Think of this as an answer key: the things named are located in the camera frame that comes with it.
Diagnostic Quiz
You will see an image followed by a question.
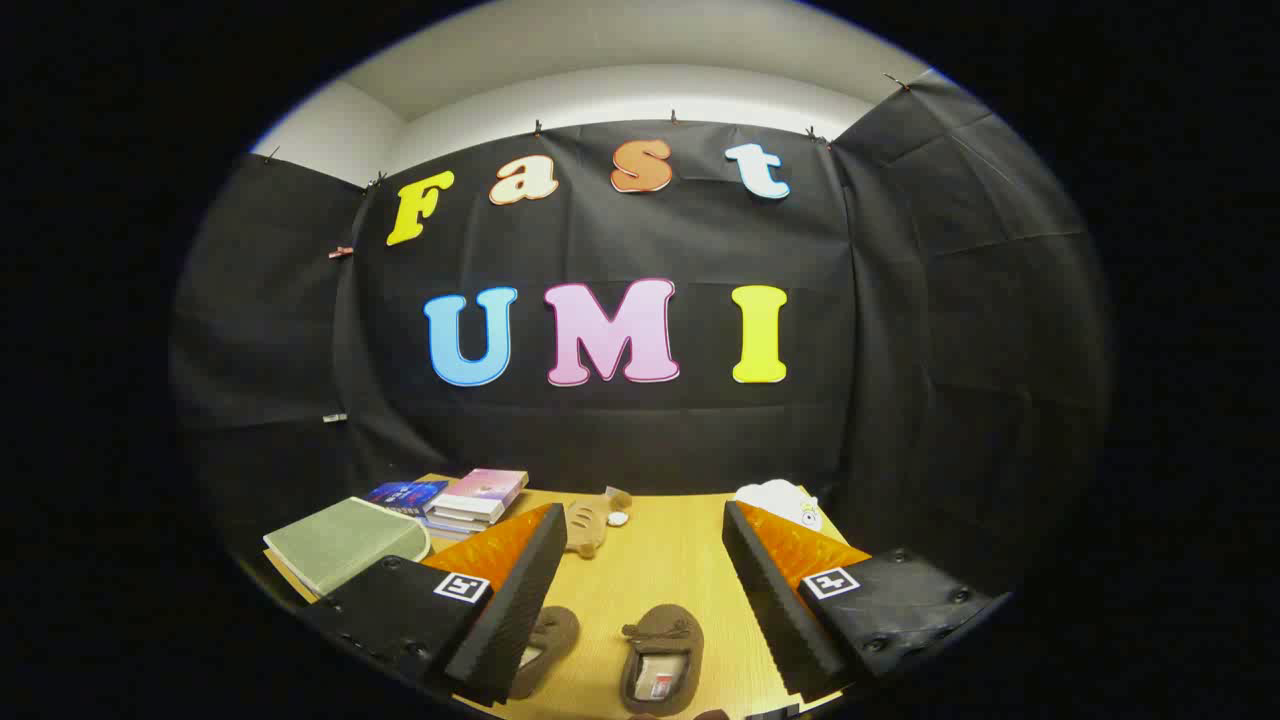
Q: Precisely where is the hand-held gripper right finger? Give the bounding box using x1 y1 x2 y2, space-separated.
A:
722 500 1011 703

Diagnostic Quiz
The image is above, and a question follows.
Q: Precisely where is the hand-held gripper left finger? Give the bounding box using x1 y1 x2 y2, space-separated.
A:
300 503 568 706

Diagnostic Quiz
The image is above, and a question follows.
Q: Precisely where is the brown fuzzy slipper shoe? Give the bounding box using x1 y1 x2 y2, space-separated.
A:
619 603 705 717
508 606 581 701

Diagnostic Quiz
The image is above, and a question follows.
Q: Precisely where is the green fabric storage box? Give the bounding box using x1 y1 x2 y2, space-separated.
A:
263 497 433 601

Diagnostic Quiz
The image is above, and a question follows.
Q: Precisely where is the white book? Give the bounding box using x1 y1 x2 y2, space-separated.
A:
425 505 496 536

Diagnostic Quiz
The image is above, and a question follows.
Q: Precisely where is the brown bread plush toy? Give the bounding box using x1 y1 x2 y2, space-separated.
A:
563 487 633 559

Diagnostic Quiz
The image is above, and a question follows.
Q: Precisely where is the white plush toy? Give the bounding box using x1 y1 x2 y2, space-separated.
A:
733 479 823 533

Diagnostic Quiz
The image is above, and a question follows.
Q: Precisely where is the pink cover book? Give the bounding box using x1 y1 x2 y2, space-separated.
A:
428 468 529 523

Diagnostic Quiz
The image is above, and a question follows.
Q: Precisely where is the dark blue book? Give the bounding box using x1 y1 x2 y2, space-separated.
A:
365 480 449 517

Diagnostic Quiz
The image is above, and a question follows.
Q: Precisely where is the black backdrop cloth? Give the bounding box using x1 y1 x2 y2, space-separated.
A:
168 70 1116 591

